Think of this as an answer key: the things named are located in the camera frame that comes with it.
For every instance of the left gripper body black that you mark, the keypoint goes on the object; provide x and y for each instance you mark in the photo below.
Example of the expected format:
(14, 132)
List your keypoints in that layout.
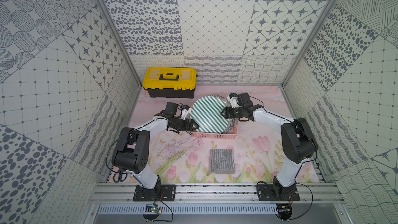
(183, 124)

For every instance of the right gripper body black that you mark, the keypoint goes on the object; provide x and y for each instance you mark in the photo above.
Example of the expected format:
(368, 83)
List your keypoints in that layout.
(235, 113)

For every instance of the green striped plate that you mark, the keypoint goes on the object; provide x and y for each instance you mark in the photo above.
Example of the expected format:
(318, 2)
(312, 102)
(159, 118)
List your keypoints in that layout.
(209, 115)

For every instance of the grey wiping cloth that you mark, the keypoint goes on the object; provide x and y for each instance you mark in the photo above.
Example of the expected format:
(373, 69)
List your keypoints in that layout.
(221, 162)

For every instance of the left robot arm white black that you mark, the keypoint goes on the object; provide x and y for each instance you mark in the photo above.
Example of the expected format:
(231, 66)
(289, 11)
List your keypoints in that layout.
(131, 153)

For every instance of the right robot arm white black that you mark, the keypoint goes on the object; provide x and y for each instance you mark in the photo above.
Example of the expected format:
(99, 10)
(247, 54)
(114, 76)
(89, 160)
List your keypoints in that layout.
(298, 142)

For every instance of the pink perforated basket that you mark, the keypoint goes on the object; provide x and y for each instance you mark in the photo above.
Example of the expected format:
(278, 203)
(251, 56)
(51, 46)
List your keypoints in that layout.
(232, 134)

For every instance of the yellow black toolbox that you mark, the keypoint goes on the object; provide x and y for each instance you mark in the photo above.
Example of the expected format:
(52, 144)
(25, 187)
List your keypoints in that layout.
(170, 82)

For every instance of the small circuit board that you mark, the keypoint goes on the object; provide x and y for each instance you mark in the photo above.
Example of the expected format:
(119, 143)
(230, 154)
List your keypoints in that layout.
(151, 212)

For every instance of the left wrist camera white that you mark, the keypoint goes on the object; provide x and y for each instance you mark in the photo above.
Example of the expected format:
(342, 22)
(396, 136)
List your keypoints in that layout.
(185, 111)

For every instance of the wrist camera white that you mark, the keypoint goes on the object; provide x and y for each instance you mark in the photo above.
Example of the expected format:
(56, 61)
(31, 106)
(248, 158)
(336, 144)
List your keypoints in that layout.
(185, 111)
(233, 99)

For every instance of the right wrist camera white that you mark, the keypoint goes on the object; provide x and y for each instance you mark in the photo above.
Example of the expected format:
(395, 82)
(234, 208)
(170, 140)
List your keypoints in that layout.
(233, 99)

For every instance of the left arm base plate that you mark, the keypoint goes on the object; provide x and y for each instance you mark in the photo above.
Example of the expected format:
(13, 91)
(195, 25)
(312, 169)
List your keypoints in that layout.
(165, 193)

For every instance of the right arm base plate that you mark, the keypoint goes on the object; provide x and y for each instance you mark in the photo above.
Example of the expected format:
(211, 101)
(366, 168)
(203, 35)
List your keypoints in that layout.
(267, 192)

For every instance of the aluminium mounting rail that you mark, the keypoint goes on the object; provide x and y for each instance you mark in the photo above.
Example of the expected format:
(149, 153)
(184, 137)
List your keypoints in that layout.
(118, 193)

